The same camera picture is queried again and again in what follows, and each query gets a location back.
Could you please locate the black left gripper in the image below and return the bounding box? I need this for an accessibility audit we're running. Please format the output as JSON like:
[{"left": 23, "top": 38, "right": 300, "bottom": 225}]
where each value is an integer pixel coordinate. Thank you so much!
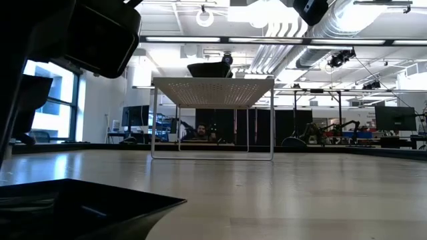
[{"left": 12, "top": 0, "right": 143, "bottom": 146}]

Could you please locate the black aluminium table frame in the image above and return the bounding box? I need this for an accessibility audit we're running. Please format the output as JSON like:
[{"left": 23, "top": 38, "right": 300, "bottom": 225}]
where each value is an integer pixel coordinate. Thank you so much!
[{"left": 11, "top": 142, "right": 427, "bottom": 161}]

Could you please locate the thin black rig stand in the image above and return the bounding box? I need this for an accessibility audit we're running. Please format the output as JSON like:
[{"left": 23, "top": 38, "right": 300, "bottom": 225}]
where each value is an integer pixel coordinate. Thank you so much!
[{"left": 292, "top": 88, "right": 344, "bottom": 134}]

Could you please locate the black wavy square plate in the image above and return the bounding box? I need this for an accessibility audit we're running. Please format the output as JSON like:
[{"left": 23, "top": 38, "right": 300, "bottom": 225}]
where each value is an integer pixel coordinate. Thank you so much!
[{"left": 186, "top": 61, "right": 233, "bottom": 79}]

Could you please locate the black ceiling camera cluster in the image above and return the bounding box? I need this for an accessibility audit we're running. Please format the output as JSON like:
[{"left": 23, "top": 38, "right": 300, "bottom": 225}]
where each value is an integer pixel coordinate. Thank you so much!
[{"left": 328, "top": 48, "right": 356, "bottom": 69}]

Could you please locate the black small square plate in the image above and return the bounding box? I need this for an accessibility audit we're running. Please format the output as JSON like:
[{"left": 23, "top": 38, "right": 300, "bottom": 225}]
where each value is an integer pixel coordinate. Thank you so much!
[{"left": 0, "top": 178, "right": 187, "bottom": 240}]

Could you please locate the dark mesh office chair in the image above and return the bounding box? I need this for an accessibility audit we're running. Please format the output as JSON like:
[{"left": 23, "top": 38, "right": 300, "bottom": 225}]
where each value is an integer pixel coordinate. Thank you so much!
[{"left": 28, "top": 130, "right": 51, "bottom": 144}]

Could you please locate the black room partition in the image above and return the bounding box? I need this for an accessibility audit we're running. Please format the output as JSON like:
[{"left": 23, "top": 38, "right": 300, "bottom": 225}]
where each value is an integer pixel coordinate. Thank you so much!
[{"left": 195, "top": 108, "right": 314, "bottom": 147}]

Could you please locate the large office window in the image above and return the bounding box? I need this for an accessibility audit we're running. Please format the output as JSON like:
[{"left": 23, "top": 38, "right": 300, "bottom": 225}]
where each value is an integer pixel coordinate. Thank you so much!
[{"left": 23, "top": 59, "right": 80, "bottom": 143}]

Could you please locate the overhead frame beam with lights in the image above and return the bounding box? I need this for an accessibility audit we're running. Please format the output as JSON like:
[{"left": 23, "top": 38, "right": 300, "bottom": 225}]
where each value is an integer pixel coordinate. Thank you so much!
[{"left": 139, "top": 35, "right": 427, "bottom": 47}]

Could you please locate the silver spiral air duct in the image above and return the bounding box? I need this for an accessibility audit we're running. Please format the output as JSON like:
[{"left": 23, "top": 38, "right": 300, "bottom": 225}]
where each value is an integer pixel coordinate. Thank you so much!
[{"left": 295, "top": 0, "right": 388, "bottom": 70}]

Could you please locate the person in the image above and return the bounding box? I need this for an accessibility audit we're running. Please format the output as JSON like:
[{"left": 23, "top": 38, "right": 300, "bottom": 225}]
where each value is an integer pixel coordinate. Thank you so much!
[{"left": 181, "top": 123, "right": 218, "bottom": 143}]

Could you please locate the black computer monitor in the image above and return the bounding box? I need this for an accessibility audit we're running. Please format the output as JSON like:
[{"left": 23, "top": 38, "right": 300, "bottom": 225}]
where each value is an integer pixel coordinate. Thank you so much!
[
  {"left": 121, "top": 105, "right": 151, "bottom": 128},
  {"left": 374, "top": 105, "right": 418, "bottom": 132}
]

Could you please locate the white ring ceiling light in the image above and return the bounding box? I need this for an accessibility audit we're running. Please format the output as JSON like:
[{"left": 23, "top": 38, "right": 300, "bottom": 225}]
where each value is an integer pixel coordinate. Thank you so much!
[{"left": 195, "top": 9, "right": 215, "bottom": 28}]

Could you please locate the white perforated metal shelf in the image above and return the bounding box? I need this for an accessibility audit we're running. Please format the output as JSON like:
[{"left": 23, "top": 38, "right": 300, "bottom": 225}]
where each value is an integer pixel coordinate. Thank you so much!
[{"left": 150, "top": 77, "right": 276, "bottom": 162}]

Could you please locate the blue distant table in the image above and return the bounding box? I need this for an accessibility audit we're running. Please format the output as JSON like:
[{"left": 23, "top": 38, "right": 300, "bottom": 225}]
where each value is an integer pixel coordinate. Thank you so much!
[{"left": 343, "top": 131, "right": 373, "bottom": 139}]

